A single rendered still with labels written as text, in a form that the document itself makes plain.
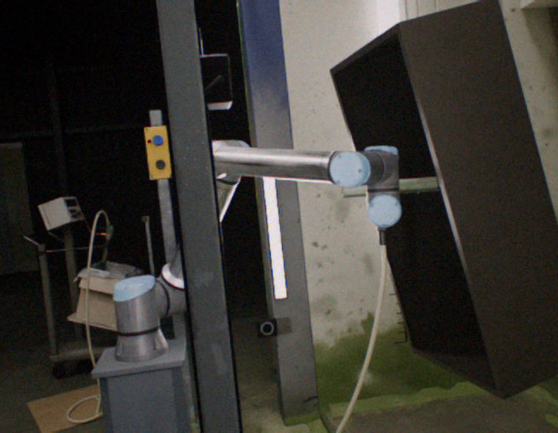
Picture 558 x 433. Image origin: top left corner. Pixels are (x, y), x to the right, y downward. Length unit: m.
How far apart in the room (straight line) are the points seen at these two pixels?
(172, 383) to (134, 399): 0.13
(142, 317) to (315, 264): 1.06
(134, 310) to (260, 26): 1.51
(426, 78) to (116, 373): 1.37
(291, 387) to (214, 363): 2.11
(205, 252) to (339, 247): 2.06
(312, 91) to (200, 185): 2.08
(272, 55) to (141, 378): 1.62
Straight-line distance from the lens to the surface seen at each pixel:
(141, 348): 2.06
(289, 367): 2.88
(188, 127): 0.79
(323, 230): 2.79
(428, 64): 1.78
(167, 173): 2.87
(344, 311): 2.87
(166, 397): 2.05
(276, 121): 2.77
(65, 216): 4.39
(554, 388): 3.12
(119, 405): 2.07
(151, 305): 2.06
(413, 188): 1.87
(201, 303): 0.80
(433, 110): 1.76
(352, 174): 1.41
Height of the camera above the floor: 1.19
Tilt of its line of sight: 3 degrees down
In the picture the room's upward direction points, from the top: 6 degrees counter-clockwise
